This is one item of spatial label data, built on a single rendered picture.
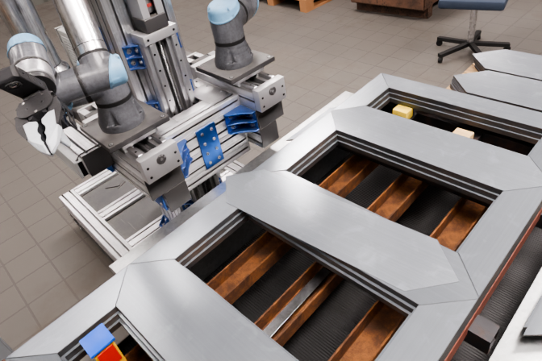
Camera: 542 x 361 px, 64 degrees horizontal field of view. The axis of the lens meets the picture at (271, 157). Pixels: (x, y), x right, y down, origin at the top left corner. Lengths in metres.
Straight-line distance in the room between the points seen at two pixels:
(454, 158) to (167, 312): 0.92
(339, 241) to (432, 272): 0.24
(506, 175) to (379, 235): 0.42
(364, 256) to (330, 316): 0.34
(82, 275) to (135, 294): 1.43
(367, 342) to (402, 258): 0.24
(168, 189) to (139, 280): 0.41
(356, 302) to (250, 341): 0.50
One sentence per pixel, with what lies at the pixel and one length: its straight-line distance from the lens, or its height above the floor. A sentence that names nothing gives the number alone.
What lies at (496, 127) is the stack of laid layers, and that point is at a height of 0.83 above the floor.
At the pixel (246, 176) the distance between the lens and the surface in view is 1.40.
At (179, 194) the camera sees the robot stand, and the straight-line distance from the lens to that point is 1.56.
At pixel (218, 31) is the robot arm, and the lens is 1.65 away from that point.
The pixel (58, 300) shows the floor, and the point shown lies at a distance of 2.57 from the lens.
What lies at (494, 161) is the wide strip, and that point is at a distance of 1.44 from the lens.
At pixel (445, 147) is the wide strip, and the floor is 0.87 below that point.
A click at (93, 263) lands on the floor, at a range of 2.64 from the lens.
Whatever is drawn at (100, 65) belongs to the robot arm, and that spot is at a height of 1.35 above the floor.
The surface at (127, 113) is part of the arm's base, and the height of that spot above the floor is 1.09.
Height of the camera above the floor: 1.74
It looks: 37 degrees down
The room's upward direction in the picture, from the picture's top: 11 degrees counter-clockwise
